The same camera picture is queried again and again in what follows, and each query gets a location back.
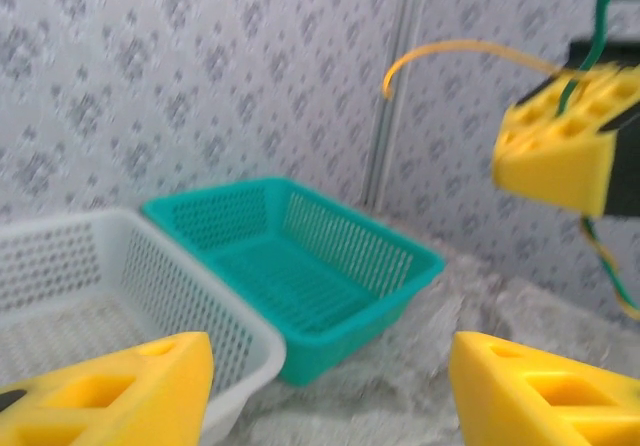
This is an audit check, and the aluminium corner post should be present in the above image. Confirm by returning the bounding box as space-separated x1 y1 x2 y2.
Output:
364 0 426 212

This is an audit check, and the white plastic mesh basket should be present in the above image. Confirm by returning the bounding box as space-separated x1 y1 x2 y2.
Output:
0 208 287 446

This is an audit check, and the teal plastic mesh basket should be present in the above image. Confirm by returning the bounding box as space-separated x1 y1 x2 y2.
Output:
141 175 447 386

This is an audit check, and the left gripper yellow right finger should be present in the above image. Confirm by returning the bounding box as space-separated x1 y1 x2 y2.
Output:
448 330 640 446

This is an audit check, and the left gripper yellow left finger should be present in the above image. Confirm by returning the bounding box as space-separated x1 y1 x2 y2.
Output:
0 331 215 446

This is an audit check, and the green cable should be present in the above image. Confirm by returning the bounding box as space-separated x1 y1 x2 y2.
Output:
554 0 640 317

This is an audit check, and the yellow cable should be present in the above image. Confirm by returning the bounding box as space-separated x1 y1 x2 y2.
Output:
382 39 640 321

